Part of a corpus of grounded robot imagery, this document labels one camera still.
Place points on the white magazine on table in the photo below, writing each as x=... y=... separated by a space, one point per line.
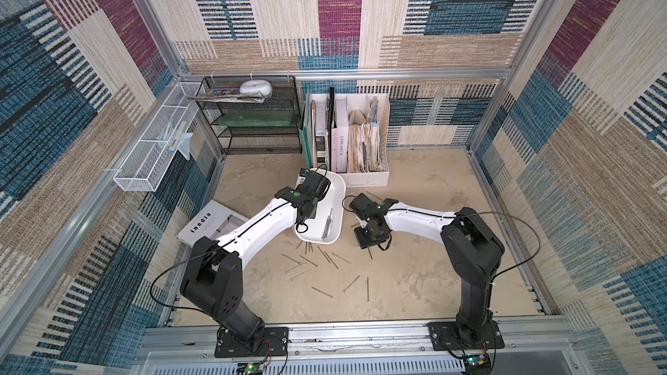
x=212 y=221

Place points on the white wire wall basket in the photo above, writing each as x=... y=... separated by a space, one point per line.
x=166 y=135

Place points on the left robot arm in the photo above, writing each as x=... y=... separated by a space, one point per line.
x=213 y=278

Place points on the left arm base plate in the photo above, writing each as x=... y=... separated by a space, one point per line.
x=271 y=342

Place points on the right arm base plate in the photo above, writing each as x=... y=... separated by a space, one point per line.
x=451 y=336

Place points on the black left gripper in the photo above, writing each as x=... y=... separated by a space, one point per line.
x=314 y=209

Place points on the green folder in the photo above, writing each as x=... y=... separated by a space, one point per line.
x=306 y=130

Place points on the white round device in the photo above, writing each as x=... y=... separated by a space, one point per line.
x=256 y=88

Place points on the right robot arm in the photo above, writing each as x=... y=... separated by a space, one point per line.
x=475 y=253

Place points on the white plastic storage box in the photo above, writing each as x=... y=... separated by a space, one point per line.
x=312 y=230

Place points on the white perforated file organizer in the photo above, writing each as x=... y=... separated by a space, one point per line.
x=350 y=137

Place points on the black wire shelf rack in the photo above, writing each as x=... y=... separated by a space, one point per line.
x=251 y=125

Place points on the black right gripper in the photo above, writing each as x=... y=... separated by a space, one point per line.
x=368 y=234

